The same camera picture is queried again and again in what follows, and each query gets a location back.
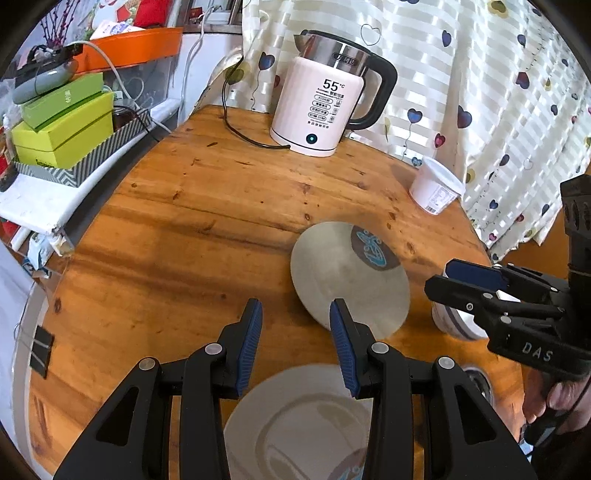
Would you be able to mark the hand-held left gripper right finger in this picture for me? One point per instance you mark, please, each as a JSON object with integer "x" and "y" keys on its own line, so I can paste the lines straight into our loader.
{"x": 341, "y": 350}

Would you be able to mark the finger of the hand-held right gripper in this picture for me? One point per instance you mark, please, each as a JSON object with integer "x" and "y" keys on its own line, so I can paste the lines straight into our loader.
{"x": 457, "y": 295}
{"x": 475, "y": 274}

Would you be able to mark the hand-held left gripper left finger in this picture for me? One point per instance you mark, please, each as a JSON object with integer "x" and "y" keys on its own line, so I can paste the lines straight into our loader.
{"x": 247, "y": 350}

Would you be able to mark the white ceramic bowl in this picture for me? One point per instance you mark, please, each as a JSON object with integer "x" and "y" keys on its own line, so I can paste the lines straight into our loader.
{"x": 455, "y": 325}

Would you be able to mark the stainless steel bowl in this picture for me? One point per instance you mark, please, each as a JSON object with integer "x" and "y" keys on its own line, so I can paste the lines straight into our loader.
{"x": 480, "y": 384}

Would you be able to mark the beige plate with blue pattern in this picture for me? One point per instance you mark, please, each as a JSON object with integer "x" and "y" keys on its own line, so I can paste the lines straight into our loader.
{"x": 323, "y": 277}
{"x": 286, "y": 424}

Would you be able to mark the person's right hand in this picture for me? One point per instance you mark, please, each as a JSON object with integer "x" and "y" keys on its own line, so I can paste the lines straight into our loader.
{"x": 565, "y": 399}

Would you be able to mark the white plastic tub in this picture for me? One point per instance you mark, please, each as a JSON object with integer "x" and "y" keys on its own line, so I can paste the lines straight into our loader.
{"x": 434, "y": 184}

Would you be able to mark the heart print curtain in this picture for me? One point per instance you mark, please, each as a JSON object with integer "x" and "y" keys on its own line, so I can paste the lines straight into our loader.
{"x": 485, "y": 83}

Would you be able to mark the black binder clip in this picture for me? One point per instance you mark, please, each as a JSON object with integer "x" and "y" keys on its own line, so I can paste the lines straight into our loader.
{"x": 41, "y": 353}

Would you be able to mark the white electric kettle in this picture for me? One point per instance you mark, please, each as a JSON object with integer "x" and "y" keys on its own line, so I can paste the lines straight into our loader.
{"x": 314, "y": 97}

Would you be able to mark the zigzag patterned tray box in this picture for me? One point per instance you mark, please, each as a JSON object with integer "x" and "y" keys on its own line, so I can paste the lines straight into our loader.
{"x": 106, "y": 150}

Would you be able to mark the white shelf board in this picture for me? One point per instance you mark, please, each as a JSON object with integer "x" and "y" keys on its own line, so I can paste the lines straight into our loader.
{"x": 41, "y": 203}

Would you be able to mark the lime green box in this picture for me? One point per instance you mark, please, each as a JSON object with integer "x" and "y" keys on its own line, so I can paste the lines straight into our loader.
{"x": 64, "y": 138}

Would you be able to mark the clear plastic storage bin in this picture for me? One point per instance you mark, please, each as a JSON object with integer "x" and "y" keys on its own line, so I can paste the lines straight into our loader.
{"x": 152, "y": 78}

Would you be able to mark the dark green flat box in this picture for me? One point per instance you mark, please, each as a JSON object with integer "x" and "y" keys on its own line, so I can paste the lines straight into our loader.
{"x": 60, "y": 101}

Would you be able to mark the grey remote control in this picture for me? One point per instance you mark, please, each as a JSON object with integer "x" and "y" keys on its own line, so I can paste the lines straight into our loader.
{"x": 41, "y": 83}

